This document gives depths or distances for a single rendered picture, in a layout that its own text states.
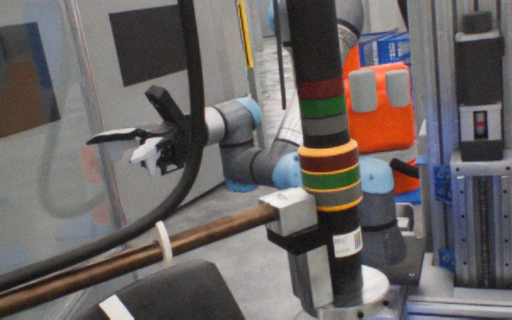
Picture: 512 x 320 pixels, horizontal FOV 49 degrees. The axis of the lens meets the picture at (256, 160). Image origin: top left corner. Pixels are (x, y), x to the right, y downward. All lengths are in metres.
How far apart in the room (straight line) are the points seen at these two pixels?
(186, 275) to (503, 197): 0.94
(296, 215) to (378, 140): 4.10
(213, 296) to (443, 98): 0.95
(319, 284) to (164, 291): 0.18
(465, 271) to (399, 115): 3.09
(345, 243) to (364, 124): 4.03
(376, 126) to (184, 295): 3.96
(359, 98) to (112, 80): 1.85
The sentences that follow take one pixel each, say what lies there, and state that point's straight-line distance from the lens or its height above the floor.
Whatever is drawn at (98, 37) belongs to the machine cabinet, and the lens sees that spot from 4.31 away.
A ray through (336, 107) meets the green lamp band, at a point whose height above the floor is 1.59.
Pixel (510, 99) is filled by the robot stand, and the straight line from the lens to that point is 1.40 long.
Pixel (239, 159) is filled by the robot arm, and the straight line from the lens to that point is 1.16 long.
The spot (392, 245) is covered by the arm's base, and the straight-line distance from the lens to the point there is 1.35.
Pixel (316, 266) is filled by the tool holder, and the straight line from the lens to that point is 0.41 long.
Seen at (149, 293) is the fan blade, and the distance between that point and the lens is 0.55.
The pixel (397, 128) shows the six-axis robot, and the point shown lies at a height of 0.56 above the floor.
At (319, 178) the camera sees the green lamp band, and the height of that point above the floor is 1.54.
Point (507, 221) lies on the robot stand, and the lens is 1.39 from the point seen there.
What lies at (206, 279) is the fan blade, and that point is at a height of 1.41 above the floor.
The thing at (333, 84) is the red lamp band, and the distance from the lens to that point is 0.39.
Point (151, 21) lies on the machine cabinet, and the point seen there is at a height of 1.62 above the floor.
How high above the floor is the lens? 1.67
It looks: 16 degrees down
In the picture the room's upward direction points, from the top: 9 degrees counter-clockwise
